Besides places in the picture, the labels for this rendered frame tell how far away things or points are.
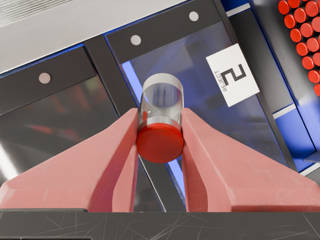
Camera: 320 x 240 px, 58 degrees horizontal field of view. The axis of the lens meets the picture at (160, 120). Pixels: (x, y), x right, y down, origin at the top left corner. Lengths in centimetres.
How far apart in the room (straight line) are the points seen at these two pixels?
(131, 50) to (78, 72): 8
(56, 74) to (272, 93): 39
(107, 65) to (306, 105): 38
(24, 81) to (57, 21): 10
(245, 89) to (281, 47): 15
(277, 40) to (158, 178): 34
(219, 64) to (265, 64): 16
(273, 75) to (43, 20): 42
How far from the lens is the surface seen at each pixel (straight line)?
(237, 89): 48
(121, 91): 42
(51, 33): 45
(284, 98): 61
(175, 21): 47
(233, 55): 48
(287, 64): 60
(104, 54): 43
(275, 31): 59
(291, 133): 62
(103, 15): 45
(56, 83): 43
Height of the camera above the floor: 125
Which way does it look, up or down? 12 degrees down
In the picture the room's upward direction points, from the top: 116 degrees counter-clockwise
